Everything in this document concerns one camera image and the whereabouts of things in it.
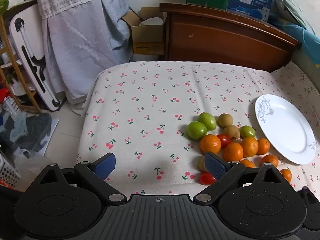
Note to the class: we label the cherry print tablecloth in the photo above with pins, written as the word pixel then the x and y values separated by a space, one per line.
pixel 150 120

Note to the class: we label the pale green pillow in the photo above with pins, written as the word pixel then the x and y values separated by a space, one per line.
pixel 287 2

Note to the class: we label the brown wooden nightstand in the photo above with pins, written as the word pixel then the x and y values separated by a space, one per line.
pixel 220 37

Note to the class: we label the clear plastic bag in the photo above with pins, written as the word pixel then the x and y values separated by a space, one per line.
pixel 30 160

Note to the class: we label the blue pillow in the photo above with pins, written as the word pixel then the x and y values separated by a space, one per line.
pixel 305 40

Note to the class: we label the pile of orange mandarins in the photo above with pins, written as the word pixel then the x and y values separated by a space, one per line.
pixel 233 151

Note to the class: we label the white perforated basket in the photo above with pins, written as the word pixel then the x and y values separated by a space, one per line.
pixel 7 175

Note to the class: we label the floral print bed sheet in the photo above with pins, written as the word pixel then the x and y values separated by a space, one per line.
pixel 297 80

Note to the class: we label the wooden shelf rack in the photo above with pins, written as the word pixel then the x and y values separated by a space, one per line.
pixel 17 65

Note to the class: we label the small green jujube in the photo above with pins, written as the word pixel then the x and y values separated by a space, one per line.
pixel 247 131

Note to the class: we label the green plant leaf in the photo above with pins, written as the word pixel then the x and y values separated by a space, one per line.
pixel 3 3

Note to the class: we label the white rounded object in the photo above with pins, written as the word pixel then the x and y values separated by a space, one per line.
pixel 151 21

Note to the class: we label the brown longan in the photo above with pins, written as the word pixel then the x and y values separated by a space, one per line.
pixel 201 163
pixel 231 131
pixel 225 120

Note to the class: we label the dark grey sneaker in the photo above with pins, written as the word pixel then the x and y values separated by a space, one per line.
pixel 38 127

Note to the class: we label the brown cardboard box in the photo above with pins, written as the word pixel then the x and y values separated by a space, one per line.
pixel 146 36

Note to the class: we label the pile of clothes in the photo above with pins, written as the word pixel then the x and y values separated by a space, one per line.
pixel 11 130

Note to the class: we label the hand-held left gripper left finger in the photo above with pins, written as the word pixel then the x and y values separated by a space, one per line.
pixel 106 166

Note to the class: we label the white ceramic plate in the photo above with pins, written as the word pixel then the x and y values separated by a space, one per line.
pixel 287 130

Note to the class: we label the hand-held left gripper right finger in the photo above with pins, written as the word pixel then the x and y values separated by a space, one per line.
pixel 216 166

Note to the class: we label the red cherry tomato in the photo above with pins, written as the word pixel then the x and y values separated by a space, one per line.
pixel 224 140
pixel 207 178

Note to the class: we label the light blue cloth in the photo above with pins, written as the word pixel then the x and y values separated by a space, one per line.
pixel 80 50

